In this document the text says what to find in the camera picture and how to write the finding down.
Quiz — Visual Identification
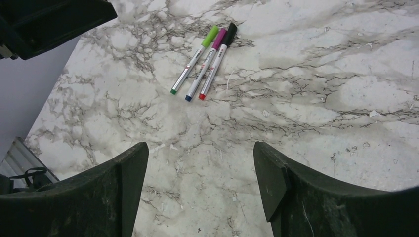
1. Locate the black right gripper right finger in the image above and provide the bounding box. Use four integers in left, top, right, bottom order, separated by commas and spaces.
253, 142, 419, 237

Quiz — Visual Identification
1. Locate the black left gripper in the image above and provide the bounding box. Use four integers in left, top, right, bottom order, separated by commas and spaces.
0, 0, 117, 60

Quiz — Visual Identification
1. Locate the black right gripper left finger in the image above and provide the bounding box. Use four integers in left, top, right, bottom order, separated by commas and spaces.
0, 142, 149, 237

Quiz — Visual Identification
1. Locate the white marker pen red end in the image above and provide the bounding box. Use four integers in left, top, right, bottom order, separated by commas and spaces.
198, 44, 228, 100

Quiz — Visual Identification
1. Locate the white marker pen green tip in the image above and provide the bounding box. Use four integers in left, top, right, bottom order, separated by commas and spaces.
170, 45, 206, 95

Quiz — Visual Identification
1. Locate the grey marker pen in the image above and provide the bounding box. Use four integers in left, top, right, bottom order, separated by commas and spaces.
185, 47, 217, 102

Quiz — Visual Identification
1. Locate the magenta pen cap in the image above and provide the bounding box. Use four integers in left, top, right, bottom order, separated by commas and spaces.
212, 28, 227, 51

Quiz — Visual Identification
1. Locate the black pen cap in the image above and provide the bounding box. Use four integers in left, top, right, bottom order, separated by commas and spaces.
221, 23, 238, 47

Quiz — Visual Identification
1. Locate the lime green pen cap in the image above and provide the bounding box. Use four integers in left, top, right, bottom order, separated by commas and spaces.
201, 25, 219, 48

